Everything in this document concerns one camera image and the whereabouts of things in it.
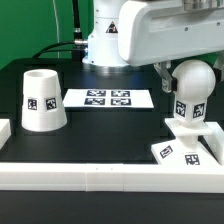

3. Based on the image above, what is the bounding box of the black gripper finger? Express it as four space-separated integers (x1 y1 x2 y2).
154 61 177 93
213 53 224 82

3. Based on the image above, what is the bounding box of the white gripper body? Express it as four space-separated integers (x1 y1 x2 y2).
118 0 224 66

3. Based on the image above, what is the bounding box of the white lamp bulb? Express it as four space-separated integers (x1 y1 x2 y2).
172 60 216 126

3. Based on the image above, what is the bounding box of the white lamp base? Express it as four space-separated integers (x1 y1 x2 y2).
151 118 221 167

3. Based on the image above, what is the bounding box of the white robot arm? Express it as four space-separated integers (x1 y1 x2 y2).
83 0 224 92

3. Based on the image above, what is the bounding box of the white lamp shade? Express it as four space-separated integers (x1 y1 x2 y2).
21 69 67 132

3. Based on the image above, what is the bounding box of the white marker sheet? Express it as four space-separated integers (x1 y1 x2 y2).
63 89 154 109

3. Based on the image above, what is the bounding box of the white right fence rail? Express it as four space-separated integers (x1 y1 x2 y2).
205 122 224 166

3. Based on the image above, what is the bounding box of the white fence rail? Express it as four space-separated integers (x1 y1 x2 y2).
0 119 11 150
0 163 224 193
205 122 224 166

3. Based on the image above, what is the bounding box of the black cable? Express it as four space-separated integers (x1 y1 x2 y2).
31 39 88 60

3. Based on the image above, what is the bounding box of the white front fence rail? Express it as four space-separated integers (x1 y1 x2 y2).
0 163 224 193

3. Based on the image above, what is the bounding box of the white left fence rail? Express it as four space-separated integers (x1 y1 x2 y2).
0 119 11 150

